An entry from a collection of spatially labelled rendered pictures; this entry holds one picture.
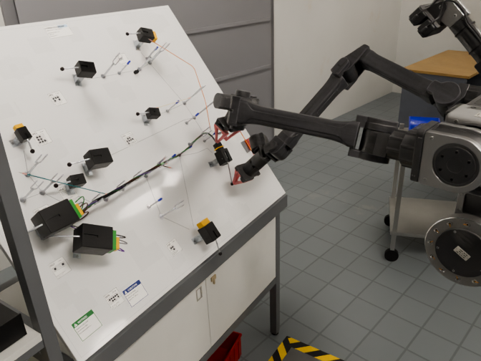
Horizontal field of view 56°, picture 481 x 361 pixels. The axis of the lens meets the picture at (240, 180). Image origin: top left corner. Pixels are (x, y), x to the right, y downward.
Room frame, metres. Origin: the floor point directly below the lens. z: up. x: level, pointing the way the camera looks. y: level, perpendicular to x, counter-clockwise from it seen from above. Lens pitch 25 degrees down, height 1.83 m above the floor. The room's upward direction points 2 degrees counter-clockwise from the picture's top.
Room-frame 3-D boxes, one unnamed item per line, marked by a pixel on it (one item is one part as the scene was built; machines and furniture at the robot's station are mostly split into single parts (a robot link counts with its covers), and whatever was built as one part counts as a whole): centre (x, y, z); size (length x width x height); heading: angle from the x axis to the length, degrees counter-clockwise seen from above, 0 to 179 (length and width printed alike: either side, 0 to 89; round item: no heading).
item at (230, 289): (1.64, 0.00, 0.60); 0.55 x 0.03 x 0.39; 146
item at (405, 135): (0.94, -0.38, 1.45); 0.09 x 0.08 x 0.12; 136
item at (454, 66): (5.28, -2.57, 0.37); 1.39 x 0.72 x 0.75; 136
